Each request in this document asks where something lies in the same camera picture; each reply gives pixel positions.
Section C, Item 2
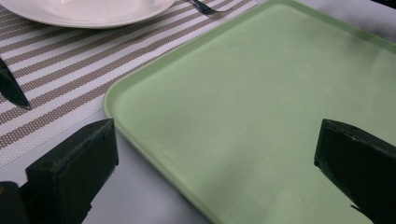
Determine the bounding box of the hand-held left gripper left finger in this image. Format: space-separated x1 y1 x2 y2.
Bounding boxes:
19 118 120 224

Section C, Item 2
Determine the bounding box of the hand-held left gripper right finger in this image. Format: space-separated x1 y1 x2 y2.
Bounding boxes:
313 118 396 224

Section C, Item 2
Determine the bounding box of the beige striped woven placemat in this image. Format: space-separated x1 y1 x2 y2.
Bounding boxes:
0 0 260 168

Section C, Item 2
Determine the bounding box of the dark table knife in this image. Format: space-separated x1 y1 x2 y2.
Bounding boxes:
0 57 33 111

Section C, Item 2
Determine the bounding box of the light green plastic tray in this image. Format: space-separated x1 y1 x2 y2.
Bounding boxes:
103 0 396 224

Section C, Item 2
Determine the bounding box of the white round plate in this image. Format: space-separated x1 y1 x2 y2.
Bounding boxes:
0 0 177 30

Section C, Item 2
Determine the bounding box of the silver metal fork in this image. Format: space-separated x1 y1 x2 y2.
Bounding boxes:
186 0 247 17

